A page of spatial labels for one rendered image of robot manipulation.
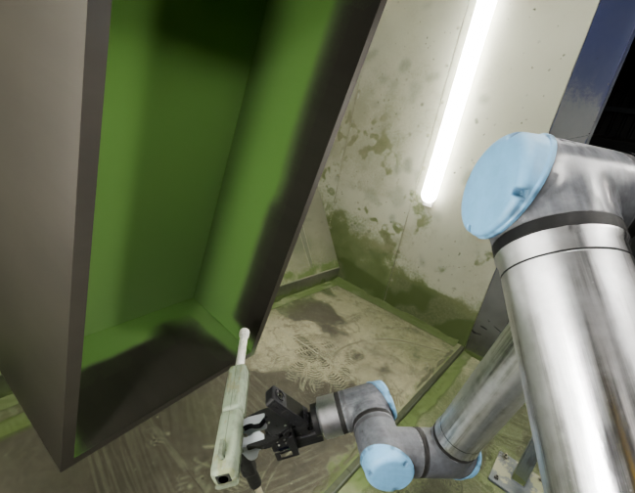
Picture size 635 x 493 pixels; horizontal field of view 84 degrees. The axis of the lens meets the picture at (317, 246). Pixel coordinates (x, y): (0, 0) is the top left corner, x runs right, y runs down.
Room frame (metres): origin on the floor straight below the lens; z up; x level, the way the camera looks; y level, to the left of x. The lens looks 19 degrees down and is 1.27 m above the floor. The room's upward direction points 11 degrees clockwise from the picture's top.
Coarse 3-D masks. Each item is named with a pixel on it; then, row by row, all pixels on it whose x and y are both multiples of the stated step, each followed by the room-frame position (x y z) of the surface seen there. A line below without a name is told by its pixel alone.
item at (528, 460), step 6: (528, 444) 1.16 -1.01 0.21; (528, 450) 1.15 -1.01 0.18; (534, 450) 1.14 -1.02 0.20; (522, 456) 1.16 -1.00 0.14; (528, 456) 1.15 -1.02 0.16; (534, 456) 1.14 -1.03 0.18; (522, 462) 1.15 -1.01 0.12; (528, 462) 1.14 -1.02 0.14; (534, 462) 1.13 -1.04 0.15; (516, 468) 1.18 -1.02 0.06; (522, 468) 1.15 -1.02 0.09; (528, 468) 1.14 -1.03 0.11; (516, 474) 1.15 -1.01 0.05; (522, 474) 1.14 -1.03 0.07; (528, 474) 1.13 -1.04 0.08; (516, 480) 1.15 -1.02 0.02; (522, 480) 1.13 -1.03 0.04
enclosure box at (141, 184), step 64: (0, 0) 0.56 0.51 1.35; (64, 0) 0.46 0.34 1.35; (128, 0) 0.81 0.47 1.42; (192, 0) 0.92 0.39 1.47; (256, 0) 1.08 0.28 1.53; (320, 0) 1.02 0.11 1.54; (384, 0) 0.92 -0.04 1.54; (0, 64) 0.57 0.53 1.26; (64, 64) 0.47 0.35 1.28; (128, 64) 0.83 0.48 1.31; (192, 64) 0.96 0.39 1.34; (256, 64) 1.11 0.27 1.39; (320, 64) 1.00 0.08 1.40; (0, 128) 0.59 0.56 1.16; (64, 128) 0.47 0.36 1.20; (128, 128) 0.86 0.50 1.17; (192, 128) 1.01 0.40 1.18; (256, 128) 1.10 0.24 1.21; (320, 128) 0.99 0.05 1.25; (0, 192) 0.61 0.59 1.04; (64, 192) 0.48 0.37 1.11; (128, 192) 0.90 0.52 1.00; (192, 192) 1.07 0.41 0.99; (256, 192) 1.09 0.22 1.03; (0, 256) 0.64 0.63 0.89; (64, 256) 0.49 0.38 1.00; (128, 256) 0.94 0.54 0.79; (192, 256) 1.15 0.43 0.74; (256, 256) 1.07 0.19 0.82; (0, 320) 0.67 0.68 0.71; (64, 320) 0.49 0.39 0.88; (128, 320) 1.00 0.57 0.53; (192, 320) 1.10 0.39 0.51; (256, 320) 1.05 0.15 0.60; (64, 384) 0.50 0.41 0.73; (128, 384) 0.78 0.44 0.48; (192, 384) 0.85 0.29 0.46; (64, 448) 0.53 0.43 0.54
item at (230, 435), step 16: (240, 336) 0.92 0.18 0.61; (240, 352) 0.84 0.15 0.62; (240, 368) 0.76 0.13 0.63; (240, 384) 0.70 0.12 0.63; (224, 400) 0.66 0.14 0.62; (240, 400) 0.65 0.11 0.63; (224, 416) 0.61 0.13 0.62; (240, 416) 0.61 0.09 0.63; (224, 432) 0.57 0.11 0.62; (240, 432) 0.58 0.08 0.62; (224, 448) 0.52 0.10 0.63; (240, 448) 0.55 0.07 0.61; (224, 464) 0.49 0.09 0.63; (240, 464) 0.52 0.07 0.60; (256, 480) 0.60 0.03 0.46
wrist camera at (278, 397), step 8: (272, 392) 0.61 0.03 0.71; (280, 392) 0.62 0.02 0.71; (272, 400) 0.60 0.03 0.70; (280, 400) 0.61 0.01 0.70; (288, 400) 0.63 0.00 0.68; (272, 408) 0.59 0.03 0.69; (280, 408) 0.60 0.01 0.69; (288, 408) 0.60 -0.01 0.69; (296, 408) 0.63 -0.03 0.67; (304, 408) 0.65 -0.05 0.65; (288, 416) 0.60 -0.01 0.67; (296, 416) 0.61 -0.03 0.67; (304, 416) 0.62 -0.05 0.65; (296, 424) 0.61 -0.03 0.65; (304, 424) 0.61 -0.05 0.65
